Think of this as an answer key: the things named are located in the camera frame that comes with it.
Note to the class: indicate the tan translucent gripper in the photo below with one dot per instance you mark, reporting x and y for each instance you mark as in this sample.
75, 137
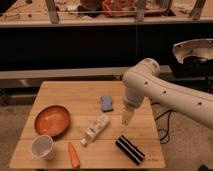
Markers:
127, 115

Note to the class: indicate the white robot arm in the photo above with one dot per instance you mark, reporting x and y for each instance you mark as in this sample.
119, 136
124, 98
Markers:
142, 80

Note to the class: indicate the blue sponge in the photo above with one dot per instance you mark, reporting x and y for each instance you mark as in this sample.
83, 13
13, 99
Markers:
106, 103

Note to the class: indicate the black rectangular box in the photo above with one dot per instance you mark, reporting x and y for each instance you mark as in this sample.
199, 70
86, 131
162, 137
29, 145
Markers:
130, 150

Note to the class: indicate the white plastic bottle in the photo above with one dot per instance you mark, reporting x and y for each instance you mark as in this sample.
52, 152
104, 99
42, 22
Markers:
95, 129

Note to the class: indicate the wooden table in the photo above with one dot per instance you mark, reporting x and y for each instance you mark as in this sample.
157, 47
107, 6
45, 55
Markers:
82, 99

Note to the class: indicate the orange carrot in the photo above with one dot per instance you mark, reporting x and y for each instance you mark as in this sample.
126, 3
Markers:
75, 162

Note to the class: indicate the orange bowl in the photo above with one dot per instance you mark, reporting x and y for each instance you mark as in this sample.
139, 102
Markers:
52, 121

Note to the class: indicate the white and black machine housing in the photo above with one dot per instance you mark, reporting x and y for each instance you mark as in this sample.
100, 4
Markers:
193, 58

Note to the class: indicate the white paper cup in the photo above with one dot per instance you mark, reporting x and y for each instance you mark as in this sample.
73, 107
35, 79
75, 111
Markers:
42, 147

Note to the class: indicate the orange object on shelf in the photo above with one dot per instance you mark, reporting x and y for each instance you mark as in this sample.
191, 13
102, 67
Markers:
118, 8

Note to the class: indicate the grey metal rail bench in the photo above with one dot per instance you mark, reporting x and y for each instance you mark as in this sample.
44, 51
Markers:
33, 78

